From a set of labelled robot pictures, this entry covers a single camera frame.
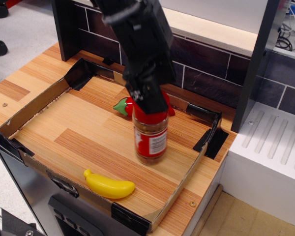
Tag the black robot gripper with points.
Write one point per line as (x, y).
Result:
(143, 31)

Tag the red-lidded spice bottle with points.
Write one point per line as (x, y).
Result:
(150, 134)

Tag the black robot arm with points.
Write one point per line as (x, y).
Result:
(144, 33)

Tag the cardboard fence with black tape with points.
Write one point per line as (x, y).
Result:
(57, 120)

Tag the red toy chili pepper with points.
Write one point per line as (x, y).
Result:
(127, 106)

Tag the yellow toy banana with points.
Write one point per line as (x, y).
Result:
(106, 187)

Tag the white dish drainer sink unit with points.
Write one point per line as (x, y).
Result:
(260, 165)

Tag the black control panel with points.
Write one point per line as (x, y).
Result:
(70, 222)

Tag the dark grey shelf frame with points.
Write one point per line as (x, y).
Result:
(203, 70)

